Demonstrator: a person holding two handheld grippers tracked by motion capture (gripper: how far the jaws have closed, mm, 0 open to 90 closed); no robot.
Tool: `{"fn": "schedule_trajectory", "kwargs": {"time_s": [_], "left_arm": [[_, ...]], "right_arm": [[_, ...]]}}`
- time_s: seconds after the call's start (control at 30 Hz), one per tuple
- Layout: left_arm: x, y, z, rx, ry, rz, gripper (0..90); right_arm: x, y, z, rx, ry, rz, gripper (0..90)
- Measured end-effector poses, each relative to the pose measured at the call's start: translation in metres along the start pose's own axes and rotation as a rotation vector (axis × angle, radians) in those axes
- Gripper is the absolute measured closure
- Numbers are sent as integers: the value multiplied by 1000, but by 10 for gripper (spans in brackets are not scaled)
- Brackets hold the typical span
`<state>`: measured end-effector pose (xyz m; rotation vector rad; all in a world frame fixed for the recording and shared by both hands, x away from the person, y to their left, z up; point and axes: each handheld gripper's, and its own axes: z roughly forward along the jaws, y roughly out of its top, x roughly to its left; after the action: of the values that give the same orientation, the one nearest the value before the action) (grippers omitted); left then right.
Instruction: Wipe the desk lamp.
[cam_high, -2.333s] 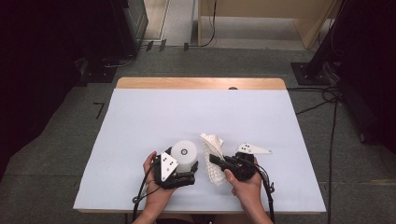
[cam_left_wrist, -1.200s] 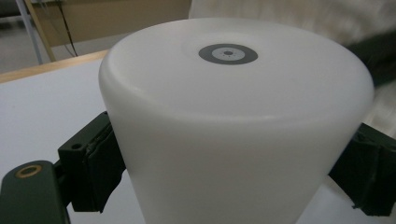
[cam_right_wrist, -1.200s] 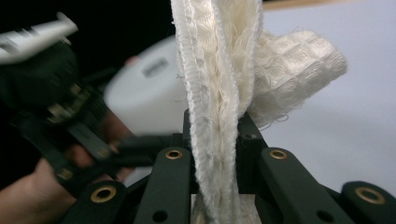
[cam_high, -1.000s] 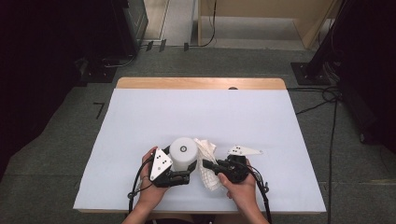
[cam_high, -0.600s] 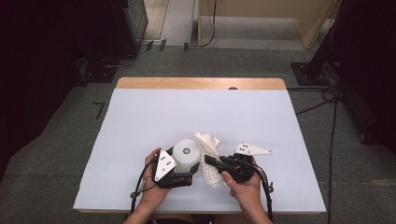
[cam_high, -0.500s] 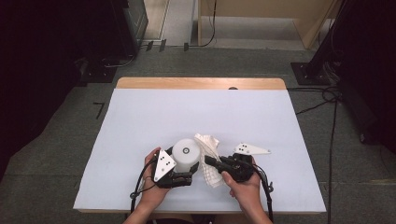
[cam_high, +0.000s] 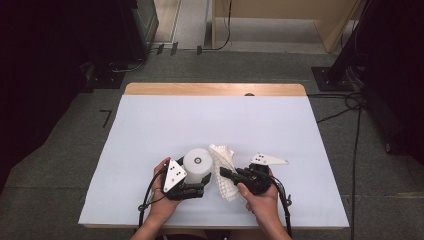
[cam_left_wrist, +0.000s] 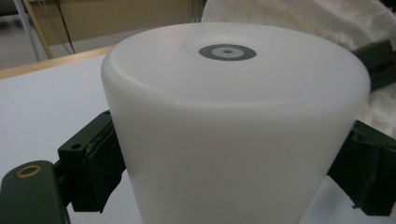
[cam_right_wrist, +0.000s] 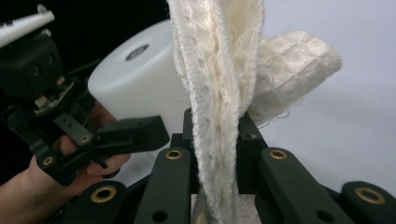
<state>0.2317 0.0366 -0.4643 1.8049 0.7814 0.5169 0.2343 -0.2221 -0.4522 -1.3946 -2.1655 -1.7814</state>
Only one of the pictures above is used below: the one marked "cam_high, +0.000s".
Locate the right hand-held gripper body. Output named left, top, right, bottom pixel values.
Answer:
left=234, top=152, right=290, bottom=196

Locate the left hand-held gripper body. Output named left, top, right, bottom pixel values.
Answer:
left=161, top=159, right=205, bottom=202

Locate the white cup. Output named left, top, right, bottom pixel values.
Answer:
left=182, top=148, right=214, bottom=185

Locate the white textured cloth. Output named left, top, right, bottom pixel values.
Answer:
left=208, top=143, right=241, bottom=202

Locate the person's right hand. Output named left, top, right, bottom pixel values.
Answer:
left=237, top=168, right=281, bottom=220

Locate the person's left hand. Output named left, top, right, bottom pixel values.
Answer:
left=145, top=157, right=182, bottom=218

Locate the white table sheet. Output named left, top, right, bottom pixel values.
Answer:
left=78, top=94, right=350, bottom=229

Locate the person's dark clothing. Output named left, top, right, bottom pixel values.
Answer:
left=159, top=229, right=234, bottom=240

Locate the black stand base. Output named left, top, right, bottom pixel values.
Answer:
left=87, top=62, right=126, bottom=90

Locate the black metal stand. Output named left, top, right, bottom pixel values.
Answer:
left=311, top=0, right=378, bottom=93

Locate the black equipment cabinet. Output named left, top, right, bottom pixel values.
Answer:
left=119, top=0, right=160, bottom=62

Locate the beige wooden cabinet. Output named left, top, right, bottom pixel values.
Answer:
left=211, top=0, right=368, bottom=54

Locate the dark curtain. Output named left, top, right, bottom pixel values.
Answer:
left=353, top=0, right=424, bottom=165

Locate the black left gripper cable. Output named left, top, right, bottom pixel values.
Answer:
left=138, top=169, right=167, bottom=228

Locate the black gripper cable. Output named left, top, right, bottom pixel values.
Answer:
left=138, top=169, right=167, bottom=228
left=266, top=174, right=294, bottom=238

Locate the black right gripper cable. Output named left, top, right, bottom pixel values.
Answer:
left=266, top=174, right=294, bottom=238

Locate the black floor cable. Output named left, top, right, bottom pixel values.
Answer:
left=308, top=91, right=367, bottom=124
left=349, top=106, right=364, bottom=240

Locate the grey floor cable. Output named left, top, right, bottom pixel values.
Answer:
left=110, top=58, right=147, bottom=74

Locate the black hanging cable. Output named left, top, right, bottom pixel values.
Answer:
left=202, top=0, right=234, bottom=52

